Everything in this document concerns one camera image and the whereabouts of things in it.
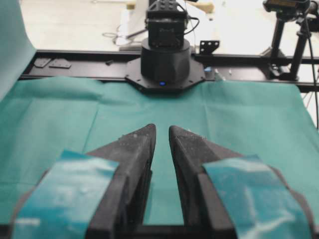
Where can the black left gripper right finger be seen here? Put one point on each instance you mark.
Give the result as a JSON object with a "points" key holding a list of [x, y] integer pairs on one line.
{"points": [[200, 203]]}

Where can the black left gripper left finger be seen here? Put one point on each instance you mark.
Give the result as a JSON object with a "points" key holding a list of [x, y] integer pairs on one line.
{"points": [[92, 195]]}

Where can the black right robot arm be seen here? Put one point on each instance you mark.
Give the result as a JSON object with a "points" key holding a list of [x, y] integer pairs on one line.
{"points": [[165, 64]]}

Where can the green table cloth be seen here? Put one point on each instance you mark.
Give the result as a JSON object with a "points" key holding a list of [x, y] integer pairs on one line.
{"points": [[270, 192]]}

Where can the black aluminium frame rail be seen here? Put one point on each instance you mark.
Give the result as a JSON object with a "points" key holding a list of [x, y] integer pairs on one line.
{"points": [[112, 66]]}

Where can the black perforated corner bracket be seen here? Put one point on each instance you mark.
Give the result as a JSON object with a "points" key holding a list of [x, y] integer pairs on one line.
{"points": [[207, 47]]}

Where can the black camera tripod stand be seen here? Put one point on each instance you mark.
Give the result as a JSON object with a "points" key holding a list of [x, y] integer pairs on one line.
{"points": [[296, 20]]}

